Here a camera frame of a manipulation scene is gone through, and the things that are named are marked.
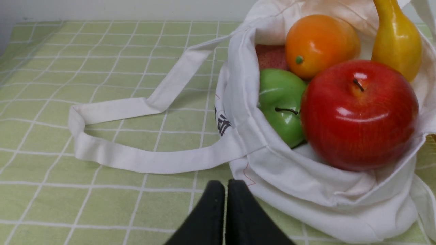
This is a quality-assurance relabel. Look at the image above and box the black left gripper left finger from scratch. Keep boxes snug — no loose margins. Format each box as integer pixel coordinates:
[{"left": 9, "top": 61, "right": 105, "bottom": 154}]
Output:
[{"left": 165, "top": 180, "right": 225, "bottom": 245}]

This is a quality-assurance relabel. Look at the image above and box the orange fruit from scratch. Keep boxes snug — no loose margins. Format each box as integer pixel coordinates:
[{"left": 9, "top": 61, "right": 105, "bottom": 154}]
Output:
[{"left": 285, "top": 14, "right": 361, "bottom": 80}]

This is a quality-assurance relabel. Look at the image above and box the green apple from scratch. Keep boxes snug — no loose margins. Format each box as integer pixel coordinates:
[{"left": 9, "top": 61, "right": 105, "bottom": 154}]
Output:
[{"left": 258, "top": 68, "right": 306, "bottom": 148}]

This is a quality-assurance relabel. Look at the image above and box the white cloth tote bag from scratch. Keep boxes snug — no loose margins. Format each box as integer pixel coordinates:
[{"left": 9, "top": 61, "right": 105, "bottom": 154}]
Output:
[{"left": 68, "top": 0, "right": 435, "bottom": 244}]

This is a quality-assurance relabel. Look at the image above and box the pink peach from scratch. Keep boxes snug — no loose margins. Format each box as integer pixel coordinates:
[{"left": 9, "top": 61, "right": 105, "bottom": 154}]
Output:
[{"left": 255, "top": 44, "right": 289, "bottom": 71}]

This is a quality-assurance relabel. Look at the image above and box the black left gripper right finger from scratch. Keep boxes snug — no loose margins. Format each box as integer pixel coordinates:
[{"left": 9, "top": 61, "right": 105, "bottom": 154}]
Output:
[{"left": 225, "top": 179, "right": 294, "bottom": 245}]

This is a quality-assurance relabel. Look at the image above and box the red apple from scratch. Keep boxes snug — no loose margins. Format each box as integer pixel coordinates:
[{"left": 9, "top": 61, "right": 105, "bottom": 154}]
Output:
[{"left": 300, "top": 60, "right": 419, "bottom": 171}]

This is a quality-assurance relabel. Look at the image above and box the yellow banana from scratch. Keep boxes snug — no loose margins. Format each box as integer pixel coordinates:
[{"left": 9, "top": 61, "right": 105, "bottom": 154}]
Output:
[{"left": 371, "top": 0, "right": 422, "bottom": 83}]

